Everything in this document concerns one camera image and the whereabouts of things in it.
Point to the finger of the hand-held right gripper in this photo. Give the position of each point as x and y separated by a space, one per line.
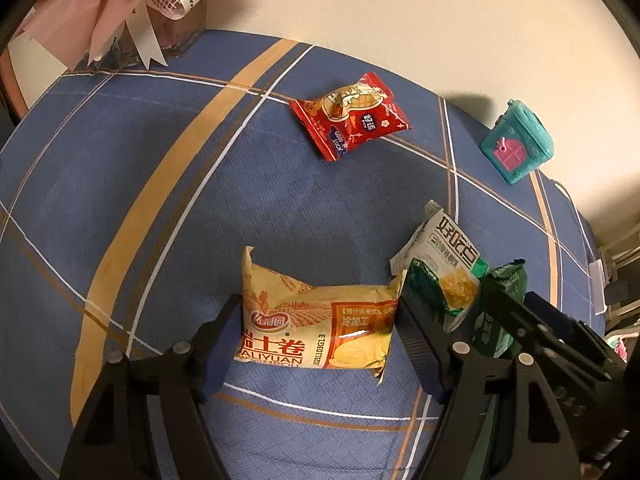
545 340
555 312

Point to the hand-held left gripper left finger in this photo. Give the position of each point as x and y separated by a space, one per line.
220 355

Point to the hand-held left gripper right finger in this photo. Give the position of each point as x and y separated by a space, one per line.
425 355

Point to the dark green snack packet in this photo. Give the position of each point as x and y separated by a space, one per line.
500 305

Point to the yellow roll cake packet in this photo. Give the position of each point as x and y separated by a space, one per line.
310 325

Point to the white power adapter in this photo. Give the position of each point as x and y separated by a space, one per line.
597 280

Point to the white shelf unit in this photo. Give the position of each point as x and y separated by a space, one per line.
622 255

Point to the white and green snack packet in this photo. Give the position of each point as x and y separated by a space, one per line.
445 260

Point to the teal toy box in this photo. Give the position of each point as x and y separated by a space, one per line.
517 142

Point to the blue plaid blanket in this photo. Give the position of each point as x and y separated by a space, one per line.
125 185

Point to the small red snack packet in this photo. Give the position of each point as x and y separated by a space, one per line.
350 117

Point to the pink paper bouquet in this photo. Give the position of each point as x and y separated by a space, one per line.
115 5

